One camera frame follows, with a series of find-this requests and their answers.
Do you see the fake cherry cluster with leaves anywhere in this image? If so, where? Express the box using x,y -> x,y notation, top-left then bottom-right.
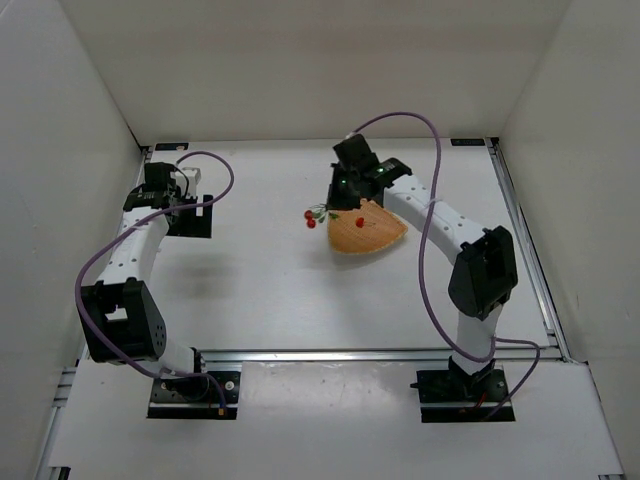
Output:
303,204 -> 340,229

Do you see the single fake cherry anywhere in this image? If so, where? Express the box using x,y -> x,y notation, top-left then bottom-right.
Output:
355,217 -> 376,228

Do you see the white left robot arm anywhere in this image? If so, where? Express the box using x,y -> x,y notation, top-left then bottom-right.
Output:
80,162 -> 212,378

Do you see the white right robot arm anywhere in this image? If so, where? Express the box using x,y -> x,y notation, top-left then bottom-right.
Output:
327,134 -> 518,380

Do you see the woven triangular fruit basket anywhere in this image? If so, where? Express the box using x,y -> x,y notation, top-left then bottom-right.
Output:
327,199 -> 408,255

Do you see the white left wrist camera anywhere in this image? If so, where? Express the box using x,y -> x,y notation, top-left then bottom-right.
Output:
174,167 -> 202,198

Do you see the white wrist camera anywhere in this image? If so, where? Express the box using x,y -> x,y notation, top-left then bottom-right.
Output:
174,167 -> 202,198
343,131 -> 360,142

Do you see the black left corner bracket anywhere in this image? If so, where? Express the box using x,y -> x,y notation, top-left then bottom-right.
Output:
154,142 -> 189,151

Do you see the black corner bracket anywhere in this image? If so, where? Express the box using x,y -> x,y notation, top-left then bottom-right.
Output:
154,142 -> 189,151
450,138 -> 485,147

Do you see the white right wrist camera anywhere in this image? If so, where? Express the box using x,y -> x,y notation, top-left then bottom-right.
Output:
343,131 -> 360,142

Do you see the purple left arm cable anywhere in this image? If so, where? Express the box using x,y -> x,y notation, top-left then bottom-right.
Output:
73,150 -> 236,416

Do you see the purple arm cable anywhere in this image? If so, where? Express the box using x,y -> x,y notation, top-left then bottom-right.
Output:
73,150 -> 236,416
344,111 -> 542,420

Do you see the black right corner bracket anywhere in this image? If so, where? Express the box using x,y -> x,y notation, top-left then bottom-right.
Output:
450,138 -> 485,147

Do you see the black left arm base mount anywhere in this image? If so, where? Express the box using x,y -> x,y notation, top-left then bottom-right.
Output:
147,370 -> 241,420

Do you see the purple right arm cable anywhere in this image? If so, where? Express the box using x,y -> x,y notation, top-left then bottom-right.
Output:
344,111 -> 542,420

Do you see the right aluminium frame rail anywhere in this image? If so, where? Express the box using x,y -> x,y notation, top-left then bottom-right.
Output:
485,137 -> 574,363

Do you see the aluminium frame rail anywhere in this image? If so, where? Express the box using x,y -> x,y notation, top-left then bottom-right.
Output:
32,146 -> 153,479
485,137 -> 574,363
194,348 -> 571,365

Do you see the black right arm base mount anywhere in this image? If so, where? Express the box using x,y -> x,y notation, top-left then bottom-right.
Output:
410,368 -> 515,424

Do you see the front aluminium frame rail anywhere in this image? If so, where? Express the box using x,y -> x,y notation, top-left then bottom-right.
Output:
194,348 -> 571,365

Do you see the left aluminium frame rail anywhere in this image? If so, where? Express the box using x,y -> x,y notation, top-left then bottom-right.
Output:
32,146 -> 153,479

